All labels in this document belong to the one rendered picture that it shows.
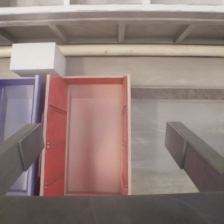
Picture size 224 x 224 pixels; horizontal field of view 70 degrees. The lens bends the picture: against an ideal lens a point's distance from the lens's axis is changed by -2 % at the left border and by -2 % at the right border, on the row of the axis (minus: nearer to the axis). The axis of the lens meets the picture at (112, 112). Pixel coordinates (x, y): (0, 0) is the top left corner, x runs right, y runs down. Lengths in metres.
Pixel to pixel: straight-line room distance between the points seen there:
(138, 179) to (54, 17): 0.48
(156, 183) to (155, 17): 0.44
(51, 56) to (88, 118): 0.20
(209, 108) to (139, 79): 0.23
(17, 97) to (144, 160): 0.44
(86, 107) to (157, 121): 0.22
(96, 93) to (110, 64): 0.11
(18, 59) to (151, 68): 0.39
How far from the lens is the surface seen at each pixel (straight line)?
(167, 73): 0.56
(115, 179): 0.51
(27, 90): 0.58
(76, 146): 0.51
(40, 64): 0.48
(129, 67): 0.55
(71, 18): 0.44
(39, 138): 0.17
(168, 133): 0.16
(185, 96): 0.56
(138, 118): 0.51
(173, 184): 0.54
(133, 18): 0.43
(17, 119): 0.59
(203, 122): 0.57
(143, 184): 0.52
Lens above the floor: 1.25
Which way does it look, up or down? 82 degrees down
